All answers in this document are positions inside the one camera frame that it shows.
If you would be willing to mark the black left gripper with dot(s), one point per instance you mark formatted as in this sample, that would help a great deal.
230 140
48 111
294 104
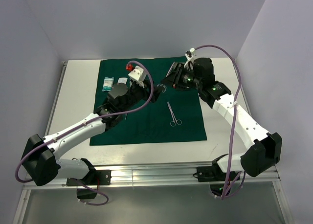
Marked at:
148 90

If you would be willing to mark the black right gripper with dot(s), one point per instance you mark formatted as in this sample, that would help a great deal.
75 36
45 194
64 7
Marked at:
174 75

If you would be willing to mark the dark green surgical cloth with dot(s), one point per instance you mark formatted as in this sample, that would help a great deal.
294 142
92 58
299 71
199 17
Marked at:
152 123

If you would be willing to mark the white sachet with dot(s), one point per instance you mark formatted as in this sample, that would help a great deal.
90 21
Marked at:
123 80

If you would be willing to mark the steel surgical scissors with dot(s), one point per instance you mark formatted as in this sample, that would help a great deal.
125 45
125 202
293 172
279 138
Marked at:
174 121

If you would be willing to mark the white gauze packet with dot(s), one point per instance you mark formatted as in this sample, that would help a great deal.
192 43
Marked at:
107 84

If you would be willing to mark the metal surgical kit tray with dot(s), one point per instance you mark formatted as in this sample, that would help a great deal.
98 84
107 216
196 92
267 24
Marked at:
171 68

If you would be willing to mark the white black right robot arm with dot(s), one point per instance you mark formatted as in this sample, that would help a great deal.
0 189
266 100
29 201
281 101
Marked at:
263 149

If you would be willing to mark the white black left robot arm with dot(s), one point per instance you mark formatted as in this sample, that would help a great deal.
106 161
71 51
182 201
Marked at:
42 157

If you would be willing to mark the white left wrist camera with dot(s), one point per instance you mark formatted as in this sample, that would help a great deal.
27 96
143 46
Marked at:
136 75

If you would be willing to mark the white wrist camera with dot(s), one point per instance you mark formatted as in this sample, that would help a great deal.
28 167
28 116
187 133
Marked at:
190 57
136 75

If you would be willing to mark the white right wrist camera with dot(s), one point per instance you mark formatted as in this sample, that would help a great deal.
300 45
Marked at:
190 57

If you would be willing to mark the aluminium front frame rail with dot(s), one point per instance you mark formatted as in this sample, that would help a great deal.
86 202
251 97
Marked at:
138 175

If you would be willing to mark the aluminium table edge rail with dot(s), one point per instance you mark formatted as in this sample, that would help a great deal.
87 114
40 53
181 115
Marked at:
58 118

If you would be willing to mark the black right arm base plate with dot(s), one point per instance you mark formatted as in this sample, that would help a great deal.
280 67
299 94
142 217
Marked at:
211 173

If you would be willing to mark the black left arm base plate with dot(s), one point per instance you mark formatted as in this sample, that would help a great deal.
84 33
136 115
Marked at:
100 177

